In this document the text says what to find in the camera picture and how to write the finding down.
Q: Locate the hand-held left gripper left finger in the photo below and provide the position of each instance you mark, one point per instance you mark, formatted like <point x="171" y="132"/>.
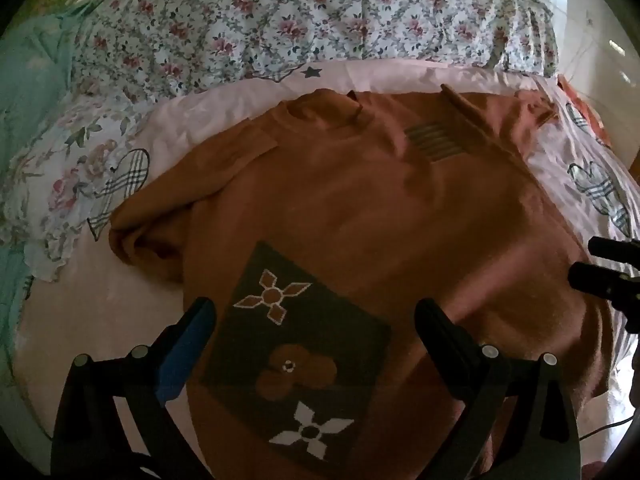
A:
<point x="184" y="355"/>

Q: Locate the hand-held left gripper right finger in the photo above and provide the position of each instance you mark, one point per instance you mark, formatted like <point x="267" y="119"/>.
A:
<point x="436" y="335"/>

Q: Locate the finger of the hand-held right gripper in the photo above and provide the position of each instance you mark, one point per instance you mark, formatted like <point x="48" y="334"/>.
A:
<point x="596" y="279"/>
<point x="611" y="249"/>

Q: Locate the orange sweater with dark patch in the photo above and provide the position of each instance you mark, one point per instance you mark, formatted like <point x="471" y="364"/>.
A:
<point x="380" y="240"/>

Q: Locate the pink bedsheet with plaid hearts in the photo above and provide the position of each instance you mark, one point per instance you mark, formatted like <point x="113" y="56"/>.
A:
<point x="125" y="310"/>

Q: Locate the floral pillow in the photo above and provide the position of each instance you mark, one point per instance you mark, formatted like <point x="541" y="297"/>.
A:
<point x="70" y="180"/>

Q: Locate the teal cloth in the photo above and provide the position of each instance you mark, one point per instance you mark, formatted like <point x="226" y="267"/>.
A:
<point x="30" y="85"/>

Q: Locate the floral quilt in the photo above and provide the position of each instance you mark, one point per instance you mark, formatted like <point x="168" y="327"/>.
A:
<point x="310" y="15"/>

